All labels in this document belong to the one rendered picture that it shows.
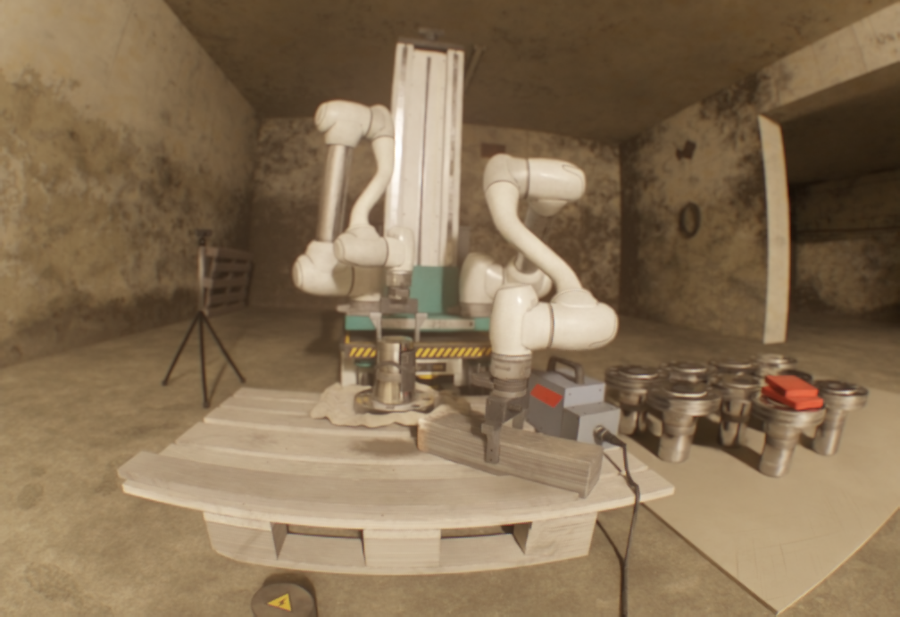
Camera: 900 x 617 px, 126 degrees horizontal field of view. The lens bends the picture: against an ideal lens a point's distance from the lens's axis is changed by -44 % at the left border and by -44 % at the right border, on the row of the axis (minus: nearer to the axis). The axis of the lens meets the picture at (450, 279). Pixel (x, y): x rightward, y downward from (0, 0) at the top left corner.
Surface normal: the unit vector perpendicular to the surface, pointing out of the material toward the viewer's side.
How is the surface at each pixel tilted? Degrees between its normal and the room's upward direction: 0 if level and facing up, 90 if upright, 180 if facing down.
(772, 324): 90
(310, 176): 90
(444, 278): 90
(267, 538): 90
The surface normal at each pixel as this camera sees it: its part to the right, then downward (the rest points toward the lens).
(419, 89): 0.23, 0.03
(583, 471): -0.58, 0.00
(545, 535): -0.12, 0.01
